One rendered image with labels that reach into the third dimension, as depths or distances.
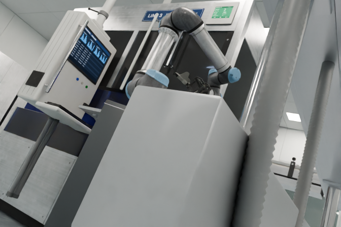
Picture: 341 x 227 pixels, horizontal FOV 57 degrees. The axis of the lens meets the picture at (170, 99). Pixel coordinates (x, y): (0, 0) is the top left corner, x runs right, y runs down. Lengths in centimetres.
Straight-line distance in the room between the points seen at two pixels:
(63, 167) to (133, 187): 235
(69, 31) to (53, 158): 101
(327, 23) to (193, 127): 42
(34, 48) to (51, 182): 528
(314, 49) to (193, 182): 50
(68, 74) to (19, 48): 506
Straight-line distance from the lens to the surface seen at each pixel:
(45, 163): 272
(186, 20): 159
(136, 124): 24
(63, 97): 238
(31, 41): 754
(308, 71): 73
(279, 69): 28
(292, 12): 31
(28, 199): 272
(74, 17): 246
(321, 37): 63
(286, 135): 687
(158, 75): 138
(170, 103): 23
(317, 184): 185
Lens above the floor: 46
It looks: 19 degrees up
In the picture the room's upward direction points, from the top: 23 degrees clockwise
